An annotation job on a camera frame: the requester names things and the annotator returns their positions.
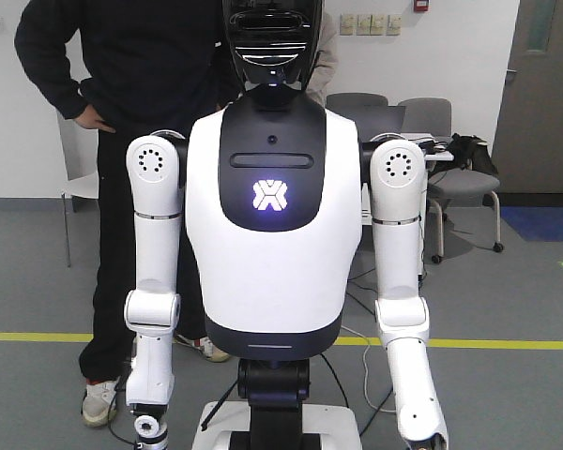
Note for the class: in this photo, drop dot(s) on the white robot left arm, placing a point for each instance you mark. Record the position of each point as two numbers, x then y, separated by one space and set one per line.
152 307

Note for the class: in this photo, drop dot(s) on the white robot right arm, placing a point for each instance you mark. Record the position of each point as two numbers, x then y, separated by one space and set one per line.
397 175

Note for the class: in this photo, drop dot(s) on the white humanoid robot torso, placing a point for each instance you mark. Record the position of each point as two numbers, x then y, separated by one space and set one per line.
273 214

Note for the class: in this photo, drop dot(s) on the grey office chair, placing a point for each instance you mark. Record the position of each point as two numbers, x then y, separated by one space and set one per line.
470 174

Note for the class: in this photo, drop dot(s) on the black robot head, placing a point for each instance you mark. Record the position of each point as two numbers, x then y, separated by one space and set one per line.
273 43

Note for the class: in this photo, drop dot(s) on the person in black clothes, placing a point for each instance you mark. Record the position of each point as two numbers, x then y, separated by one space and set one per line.
124 69

